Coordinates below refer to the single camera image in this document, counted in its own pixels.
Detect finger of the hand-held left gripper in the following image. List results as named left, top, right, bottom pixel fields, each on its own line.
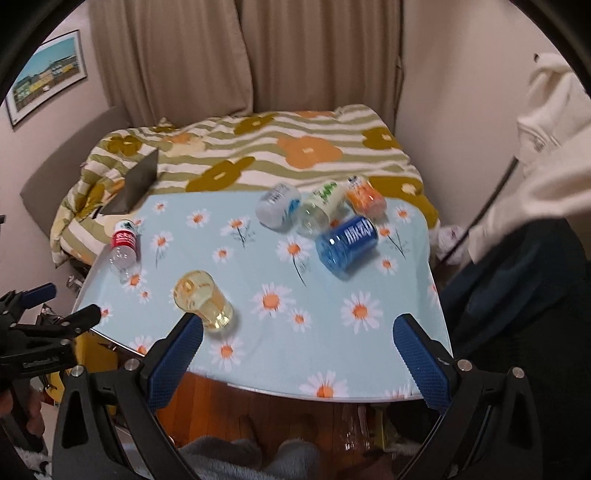
left=9, top=304, right=102, bottom=346
left=0, top=283, right=57, bottom=319

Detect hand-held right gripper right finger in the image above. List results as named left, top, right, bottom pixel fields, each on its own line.
left=392, top=313, right=543, bottom=480

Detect orange label plastic bottle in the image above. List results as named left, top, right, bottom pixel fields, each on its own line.
left=345, top=174, right=387, bottom=220

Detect yellow liquid plastic bottle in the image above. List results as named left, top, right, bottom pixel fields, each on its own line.
left=173, top=270, right=235, bottom=332

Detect light blue label bottle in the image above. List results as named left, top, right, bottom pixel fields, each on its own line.
left=255, top=182, right=302, bottom=228

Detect beige curtain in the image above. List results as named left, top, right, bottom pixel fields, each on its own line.
left=88, top=0, right=406, bottom=129

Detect dark hanging garment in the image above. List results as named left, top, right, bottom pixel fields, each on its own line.
left=438, top=216, right=591, bottom=374

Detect dark grey laptop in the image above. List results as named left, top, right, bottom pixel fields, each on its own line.
left=99, top=148, right=159, bottom=216

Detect yellow box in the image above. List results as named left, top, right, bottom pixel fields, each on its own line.
left=48, top=330, right=117, bottom=402

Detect daisy print tablecloth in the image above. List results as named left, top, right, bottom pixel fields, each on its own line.
left=74, top=191, right=453, bottom=400

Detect person's left hand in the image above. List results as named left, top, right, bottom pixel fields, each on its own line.
left=0, top=390, right=46, bottom=432

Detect green label clear bottle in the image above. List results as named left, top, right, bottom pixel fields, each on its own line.
left=298, top=180, right=349, bottom=236

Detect crumpled white bag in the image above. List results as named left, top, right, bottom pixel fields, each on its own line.
left=429, top=224, right=472, bottom=265

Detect framed wall picture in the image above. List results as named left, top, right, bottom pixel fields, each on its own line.
left=4, top=29, right=88, bottom=130

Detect clear plastic bottle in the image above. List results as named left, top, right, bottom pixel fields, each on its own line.
left=339, top=404, right=376, bottom=454

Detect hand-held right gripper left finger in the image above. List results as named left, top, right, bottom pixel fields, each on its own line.
left=53, top=313, right=204, bottom=480

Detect blue label plastic bottle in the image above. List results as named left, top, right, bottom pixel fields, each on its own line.
left=315, top=215, right=379, bottom=280

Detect red label plastic bottle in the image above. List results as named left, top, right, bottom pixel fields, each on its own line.
left=108, top=219, right=140, bottom=283

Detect white hanging garment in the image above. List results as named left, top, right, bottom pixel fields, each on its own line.
left=468, top=52, right=591, bottom=266

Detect black pole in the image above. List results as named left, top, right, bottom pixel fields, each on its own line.
left=443, top=154, right=520, bottom=266

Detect grey bed headboard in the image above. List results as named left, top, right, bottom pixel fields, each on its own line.
left=19, top=106, right=132, bottom=237

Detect striped flower blanket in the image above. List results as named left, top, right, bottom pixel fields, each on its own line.
left=50, top=104, right=439, bottom=269

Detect person's grey fleece legs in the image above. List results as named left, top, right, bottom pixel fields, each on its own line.
left=178, top=434, right=324, bottom=480

